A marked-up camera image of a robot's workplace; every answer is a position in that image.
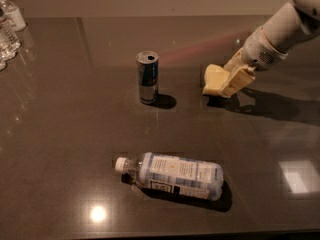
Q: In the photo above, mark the white-label bottle at back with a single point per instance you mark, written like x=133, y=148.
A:
x=14, y=15

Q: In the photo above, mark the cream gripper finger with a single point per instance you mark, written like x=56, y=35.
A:
x=235, y=62
x=237, y=79

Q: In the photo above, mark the clear water bottle left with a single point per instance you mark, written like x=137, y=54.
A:
x=9, y=42

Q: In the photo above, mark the blue silver drink can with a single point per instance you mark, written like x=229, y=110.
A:
x=147, y=65

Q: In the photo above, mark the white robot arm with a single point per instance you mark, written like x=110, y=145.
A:
x=292, y=24

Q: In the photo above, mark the yellow sponge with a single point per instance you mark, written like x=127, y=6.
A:
x=214, y=78

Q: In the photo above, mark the lying clear water bottle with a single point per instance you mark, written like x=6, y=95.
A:
x=174, y=175

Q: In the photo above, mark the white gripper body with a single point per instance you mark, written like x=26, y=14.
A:
x=258, y=52

